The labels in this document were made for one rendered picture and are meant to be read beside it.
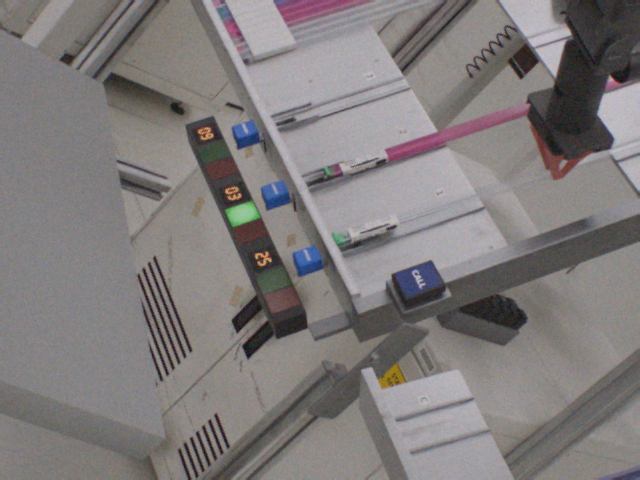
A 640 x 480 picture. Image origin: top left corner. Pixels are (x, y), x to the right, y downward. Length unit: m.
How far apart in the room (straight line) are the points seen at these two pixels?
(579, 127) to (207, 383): 0.84
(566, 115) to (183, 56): 1.73
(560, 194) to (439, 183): 2.18
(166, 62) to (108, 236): 1.67
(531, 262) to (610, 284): 2.07
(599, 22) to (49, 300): 0.63
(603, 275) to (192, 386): 1.75
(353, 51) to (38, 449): 0.83
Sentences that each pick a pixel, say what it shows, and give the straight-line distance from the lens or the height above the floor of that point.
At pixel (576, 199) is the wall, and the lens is 3.67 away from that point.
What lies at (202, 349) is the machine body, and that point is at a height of 0.25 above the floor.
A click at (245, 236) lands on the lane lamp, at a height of 0.65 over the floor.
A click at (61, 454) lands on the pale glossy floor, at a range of 2.10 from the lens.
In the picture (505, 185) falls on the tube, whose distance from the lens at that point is 1.52.
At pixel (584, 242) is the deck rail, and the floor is 0.92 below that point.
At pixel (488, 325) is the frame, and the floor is 0.65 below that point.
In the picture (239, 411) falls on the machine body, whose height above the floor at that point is 0.27.
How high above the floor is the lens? 1.31
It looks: 23 degrees down
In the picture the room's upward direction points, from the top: 45 degrees clockwise
